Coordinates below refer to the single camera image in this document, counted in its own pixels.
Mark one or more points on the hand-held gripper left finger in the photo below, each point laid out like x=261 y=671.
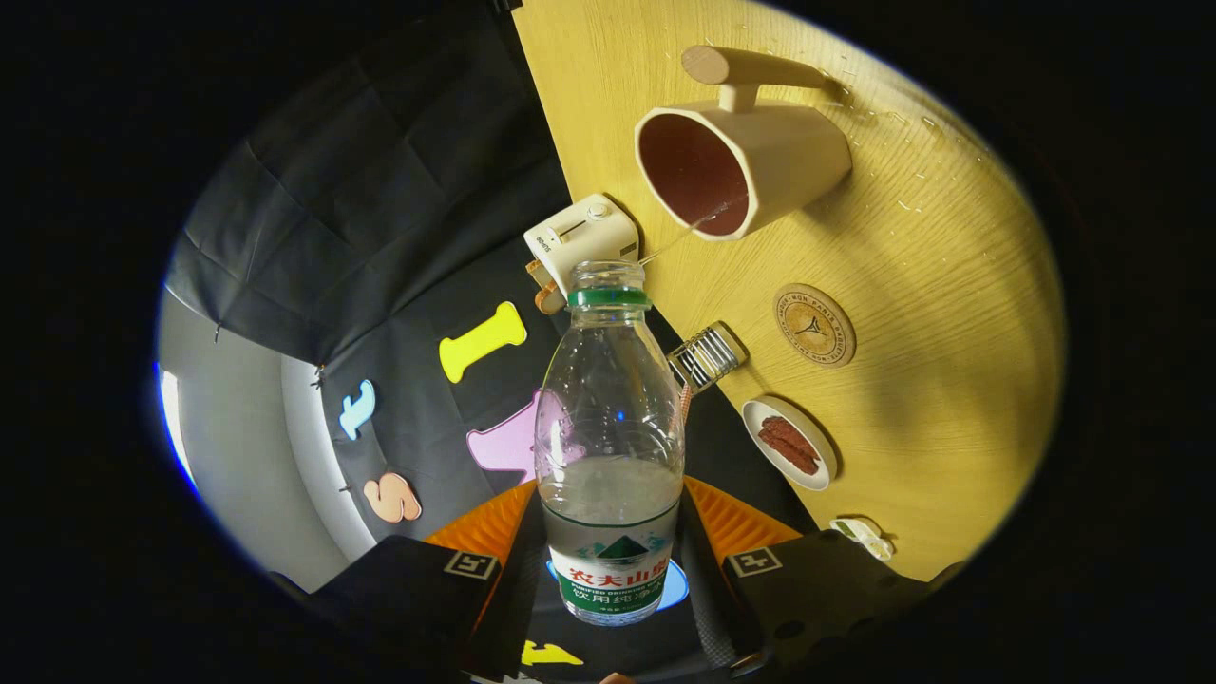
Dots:
x=408 y=589

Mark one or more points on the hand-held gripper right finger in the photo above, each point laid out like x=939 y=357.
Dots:
x=826 y=589

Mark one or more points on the clear plastic juice bottle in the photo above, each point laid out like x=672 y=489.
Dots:
x=608 y=532

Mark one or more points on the round cork coaster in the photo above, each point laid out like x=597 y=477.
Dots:
x=814 y=325

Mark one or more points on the white divided condiment dish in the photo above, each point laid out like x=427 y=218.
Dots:
x=860 y=537

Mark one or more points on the red-brown sausage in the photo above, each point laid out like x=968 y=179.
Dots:
x=793 y=437
x=784 y=454

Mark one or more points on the white round plate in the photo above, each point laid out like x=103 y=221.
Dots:
x=760 y=418

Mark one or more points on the pink straw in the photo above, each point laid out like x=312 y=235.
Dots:
x=686 y=404

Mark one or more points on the wooden table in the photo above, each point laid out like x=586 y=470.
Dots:
x=931 y=285

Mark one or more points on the toast bread slice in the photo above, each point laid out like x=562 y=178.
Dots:
x=549 y=296

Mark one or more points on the white toaster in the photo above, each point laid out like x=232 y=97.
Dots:
x=584 y=237

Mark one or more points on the black backdrop cloth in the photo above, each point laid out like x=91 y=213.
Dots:
x=380 y=190

